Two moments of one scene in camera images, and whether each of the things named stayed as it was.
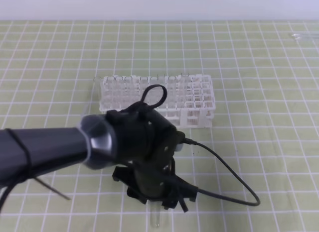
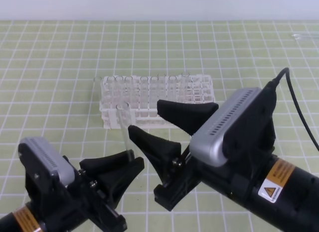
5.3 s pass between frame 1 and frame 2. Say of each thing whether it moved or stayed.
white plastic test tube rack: stayed
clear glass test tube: moved
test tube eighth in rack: stayed
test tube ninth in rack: stayed
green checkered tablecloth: stayed
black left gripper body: moved
